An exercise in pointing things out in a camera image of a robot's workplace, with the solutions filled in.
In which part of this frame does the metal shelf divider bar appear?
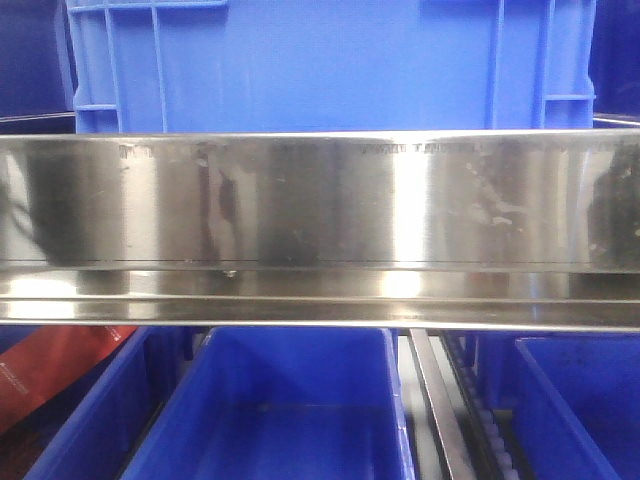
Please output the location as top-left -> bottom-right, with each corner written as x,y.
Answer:
409,329 -> 476,480

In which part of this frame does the lower middle blue bin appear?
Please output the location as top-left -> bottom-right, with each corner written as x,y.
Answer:
123,327 -> 415,479

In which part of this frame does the blue bin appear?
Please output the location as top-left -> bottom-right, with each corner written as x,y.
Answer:
1,326 -> 194,479
123,327 -> 415,479
476,333 -> 639,479

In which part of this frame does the upper blue crate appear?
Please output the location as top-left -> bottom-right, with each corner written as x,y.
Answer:
66,1 -> 596,133

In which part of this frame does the black roller track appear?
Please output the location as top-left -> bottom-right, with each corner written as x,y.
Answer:
441,333 -> 535,479

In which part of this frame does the red package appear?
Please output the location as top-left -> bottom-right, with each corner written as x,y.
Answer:
1,325 -> 136,432

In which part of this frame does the lower right blue bin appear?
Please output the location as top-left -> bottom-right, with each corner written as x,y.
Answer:
476,333 -> 639,479

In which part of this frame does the lower left blue bin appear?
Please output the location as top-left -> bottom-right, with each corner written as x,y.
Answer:
1,326 -> 194,479

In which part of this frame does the stainless steel shelf rail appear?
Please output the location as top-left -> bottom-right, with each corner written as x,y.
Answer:
1,129 -> 639,332

